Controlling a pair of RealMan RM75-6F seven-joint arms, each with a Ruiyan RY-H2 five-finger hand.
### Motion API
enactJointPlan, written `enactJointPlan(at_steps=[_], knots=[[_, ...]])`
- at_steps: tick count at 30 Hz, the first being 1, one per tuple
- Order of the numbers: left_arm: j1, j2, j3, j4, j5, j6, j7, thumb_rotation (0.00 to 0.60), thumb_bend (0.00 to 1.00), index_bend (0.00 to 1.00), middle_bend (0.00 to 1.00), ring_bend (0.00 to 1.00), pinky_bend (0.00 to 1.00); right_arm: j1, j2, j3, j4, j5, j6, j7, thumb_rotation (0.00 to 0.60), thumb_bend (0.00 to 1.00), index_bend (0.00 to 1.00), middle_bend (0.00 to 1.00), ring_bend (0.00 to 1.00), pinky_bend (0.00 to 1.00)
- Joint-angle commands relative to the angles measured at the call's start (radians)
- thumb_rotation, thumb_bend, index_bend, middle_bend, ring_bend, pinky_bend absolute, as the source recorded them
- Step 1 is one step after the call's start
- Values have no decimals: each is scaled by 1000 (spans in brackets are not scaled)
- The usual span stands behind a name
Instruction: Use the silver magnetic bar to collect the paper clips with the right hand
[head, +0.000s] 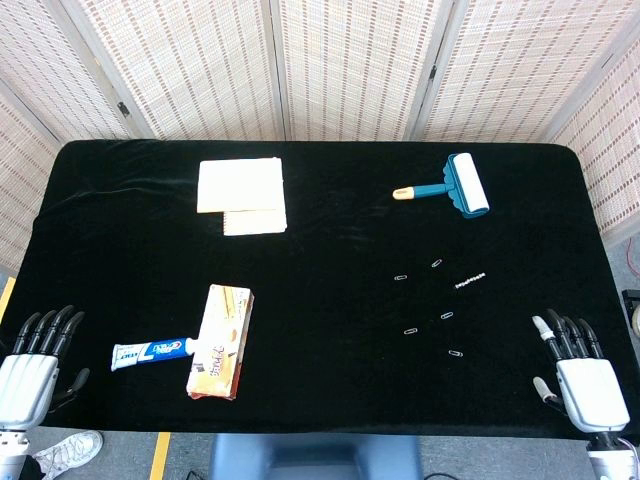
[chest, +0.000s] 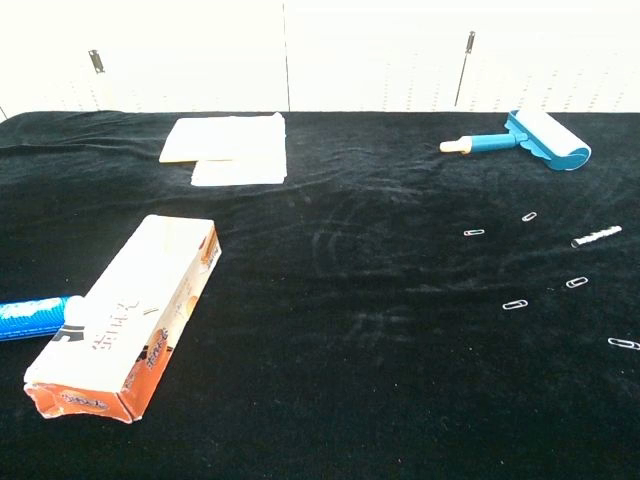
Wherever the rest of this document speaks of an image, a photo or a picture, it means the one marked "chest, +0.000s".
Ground silver magnetic rod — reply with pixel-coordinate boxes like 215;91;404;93
570;225;623;249

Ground orange white biscuit box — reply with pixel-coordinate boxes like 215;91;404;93
23;214;223;425

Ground black velvet table cloth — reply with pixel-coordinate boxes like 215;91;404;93
0;110;640;480

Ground blue toothpaste tube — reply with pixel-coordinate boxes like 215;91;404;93
0;295;85;343

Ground cream paper notepad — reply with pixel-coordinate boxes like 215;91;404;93
158;112;286;164

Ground blue lint roller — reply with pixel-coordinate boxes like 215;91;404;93
439;109;592;173

